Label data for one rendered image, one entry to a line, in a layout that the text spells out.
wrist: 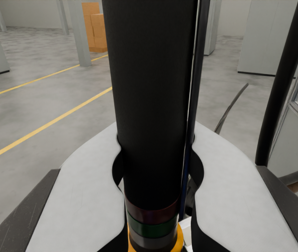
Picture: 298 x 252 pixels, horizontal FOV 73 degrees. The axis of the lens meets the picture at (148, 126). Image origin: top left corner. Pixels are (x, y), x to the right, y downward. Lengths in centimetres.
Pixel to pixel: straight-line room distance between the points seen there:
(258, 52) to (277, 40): 40
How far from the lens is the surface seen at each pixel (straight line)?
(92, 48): 833
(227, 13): 1222
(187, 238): 19
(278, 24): 548
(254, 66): 563
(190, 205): 42
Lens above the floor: 156
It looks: 32 degrees down
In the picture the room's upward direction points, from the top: 1 degrees counter-clockwise
